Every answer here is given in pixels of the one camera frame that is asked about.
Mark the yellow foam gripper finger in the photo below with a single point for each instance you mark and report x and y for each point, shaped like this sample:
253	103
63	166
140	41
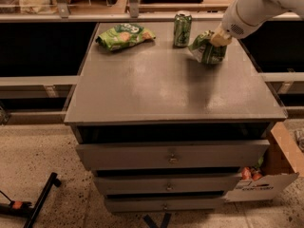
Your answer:
220	38

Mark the cardboard box with snacks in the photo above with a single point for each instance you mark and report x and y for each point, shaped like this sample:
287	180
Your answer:
282	164

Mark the bottom grey drawer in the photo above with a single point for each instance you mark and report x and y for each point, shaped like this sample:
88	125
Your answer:
158	204

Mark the metal railing frame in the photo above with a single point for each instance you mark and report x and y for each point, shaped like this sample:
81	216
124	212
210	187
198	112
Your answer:
13	11

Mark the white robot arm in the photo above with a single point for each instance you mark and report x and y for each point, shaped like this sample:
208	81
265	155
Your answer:
243	17

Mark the green soda can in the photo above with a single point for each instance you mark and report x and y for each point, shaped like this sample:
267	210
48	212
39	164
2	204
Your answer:
182	28

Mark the grey drawer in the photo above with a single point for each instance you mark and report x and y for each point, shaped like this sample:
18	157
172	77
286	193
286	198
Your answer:
167	155
158	204
158	184

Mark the top grey drawer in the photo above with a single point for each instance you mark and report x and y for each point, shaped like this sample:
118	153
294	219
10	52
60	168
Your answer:
167	155

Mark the green jalapeno chip bag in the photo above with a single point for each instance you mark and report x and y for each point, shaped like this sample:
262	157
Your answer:
204	52

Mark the middle grey drawer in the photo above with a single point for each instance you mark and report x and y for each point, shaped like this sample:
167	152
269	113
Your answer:
158	184

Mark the orange snack packs in box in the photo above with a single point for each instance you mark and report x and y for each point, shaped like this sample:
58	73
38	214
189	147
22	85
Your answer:
250	174

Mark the green snack bag with crackers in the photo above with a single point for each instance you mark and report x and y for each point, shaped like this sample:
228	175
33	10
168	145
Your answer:
124	35

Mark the black tripod stand leg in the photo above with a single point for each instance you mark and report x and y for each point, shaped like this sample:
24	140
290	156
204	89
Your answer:
25	209

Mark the grey drawer cabinet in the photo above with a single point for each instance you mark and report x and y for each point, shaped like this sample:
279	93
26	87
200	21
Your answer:
157	93

